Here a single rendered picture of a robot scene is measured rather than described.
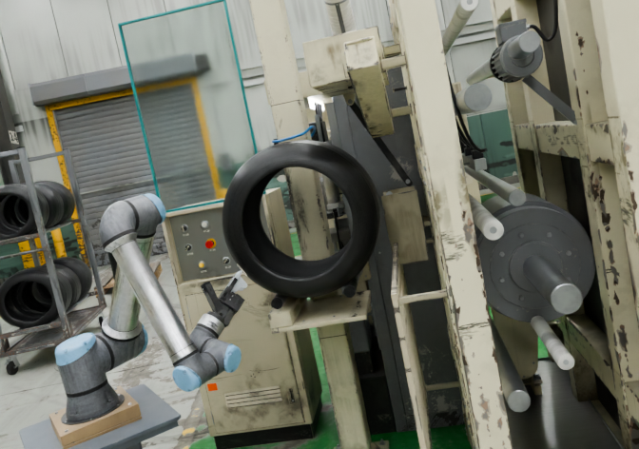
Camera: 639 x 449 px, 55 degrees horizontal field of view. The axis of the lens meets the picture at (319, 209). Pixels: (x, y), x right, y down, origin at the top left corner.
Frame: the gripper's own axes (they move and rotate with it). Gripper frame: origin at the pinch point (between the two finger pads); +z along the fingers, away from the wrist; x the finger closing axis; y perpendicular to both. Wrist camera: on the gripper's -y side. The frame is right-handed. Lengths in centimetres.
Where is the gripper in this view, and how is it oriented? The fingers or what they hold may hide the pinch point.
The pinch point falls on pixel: (238, 272)
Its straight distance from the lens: 234.5
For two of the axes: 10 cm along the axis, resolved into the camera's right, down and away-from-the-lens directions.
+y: 8.0, 5.8, 1.5
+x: 4.1, -3.4, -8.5
